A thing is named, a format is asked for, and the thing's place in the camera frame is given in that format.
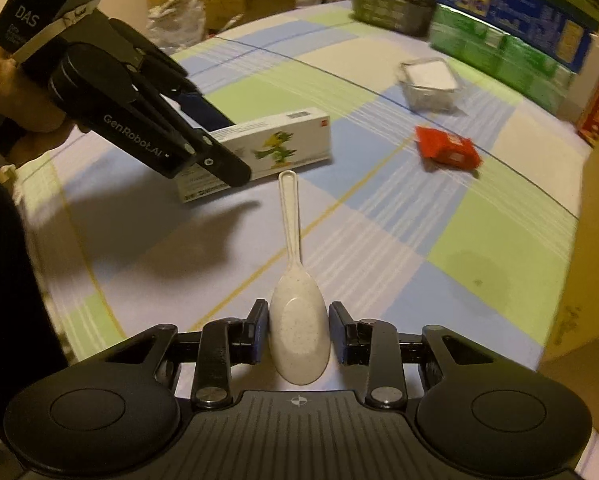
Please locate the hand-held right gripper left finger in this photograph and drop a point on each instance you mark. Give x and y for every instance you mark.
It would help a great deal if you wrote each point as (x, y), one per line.
(259, 332)

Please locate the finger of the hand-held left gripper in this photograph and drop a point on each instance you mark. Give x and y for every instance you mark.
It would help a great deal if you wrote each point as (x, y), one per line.
(179, 152)
(169, 80)

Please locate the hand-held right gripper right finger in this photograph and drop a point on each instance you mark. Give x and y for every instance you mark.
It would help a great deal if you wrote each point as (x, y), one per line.
(338, 332)

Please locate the white speckled spoon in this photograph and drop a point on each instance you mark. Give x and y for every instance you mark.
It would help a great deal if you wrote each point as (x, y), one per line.
(297, 330)

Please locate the white medicine box parrot print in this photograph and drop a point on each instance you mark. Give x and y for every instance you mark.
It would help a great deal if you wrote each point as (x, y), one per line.
(279, 145)

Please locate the desktop with checked tablecloth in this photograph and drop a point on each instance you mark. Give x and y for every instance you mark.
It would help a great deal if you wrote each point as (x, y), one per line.
(404, 240)

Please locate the person's left hand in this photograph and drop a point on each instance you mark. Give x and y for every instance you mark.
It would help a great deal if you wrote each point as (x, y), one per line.
(14, 90)

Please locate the silver foil bag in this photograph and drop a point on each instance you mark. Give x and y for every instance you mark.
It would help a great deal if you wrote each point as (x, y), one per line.
(179, 15)

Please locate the red snack packet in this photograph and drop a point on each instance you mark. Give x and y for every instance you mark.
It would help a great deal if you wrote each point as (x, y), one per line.
(447, 150)

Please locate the flat clear plastic container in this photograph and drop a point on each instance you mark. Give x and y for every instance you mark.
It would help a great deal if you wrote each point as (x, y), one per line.
(429, 85)

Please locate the green carton pack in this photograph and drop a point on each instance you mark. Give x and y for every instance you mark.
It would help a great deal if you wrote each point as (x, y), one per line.
(504, 60)

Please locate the blue printed carton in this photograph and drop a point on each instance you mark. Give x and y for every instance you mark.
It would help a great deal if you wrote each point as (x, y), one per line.
(524, 15)

